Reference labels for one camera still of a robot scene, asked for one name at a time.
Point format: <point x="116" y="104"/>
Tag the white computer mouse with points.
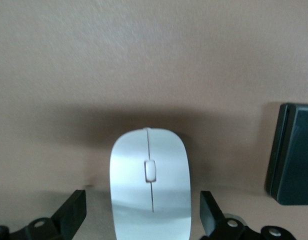
<point x="134" y="187"/>

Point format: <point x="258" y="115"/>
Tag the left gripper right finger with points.
<point x="214" y="215"/>

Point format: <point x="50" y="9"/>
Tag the black phone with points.
<point x="294" y="155"/>

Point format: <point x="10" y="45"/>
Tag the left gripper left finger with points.
<point x="69" y="212"/>

